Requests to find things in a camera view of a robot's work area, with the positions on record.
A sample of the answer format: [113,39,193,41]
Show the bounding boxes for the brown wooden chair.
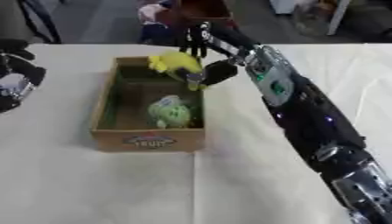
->
[172,0,241,33]

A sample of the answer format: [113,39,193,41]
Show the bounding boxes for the green turtle soft toy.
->
[145,94,195,130]

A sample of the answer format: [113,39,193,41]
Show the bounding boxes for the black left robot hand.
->
[0,38,48,115]

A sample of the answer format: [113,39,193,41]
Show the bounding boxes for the tan cardboard box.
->
[88,56,207,153]

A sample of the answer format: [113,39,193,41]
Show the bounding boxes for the person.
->
[136,0,181,46]

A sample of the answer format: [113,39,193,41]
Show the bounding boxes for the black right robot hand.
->
[178,21,261,88]

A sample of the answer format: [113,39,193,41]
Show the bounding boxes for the yellow soft toy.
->
[147,51,210,92]

